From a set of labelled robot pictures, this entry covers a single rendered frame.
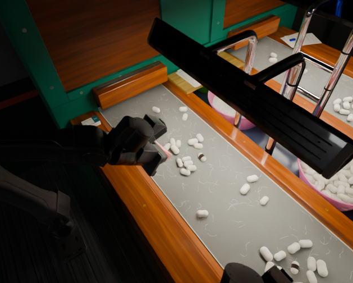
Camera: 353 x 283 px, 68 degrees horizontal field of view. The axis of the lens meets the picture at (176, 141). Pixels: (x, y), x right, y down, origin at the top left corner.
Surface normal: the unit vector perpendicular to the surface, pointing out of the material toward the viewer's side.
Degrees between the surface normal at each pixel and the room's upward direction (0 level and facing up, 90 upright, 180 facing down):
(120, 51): 90
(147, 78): 90
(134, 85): 90
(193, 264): 0
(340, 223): 0
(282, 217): 0
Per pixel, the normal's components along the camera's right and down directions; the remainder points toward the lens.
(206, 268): -0.04, -0.66
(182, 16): 0.58, 0.60
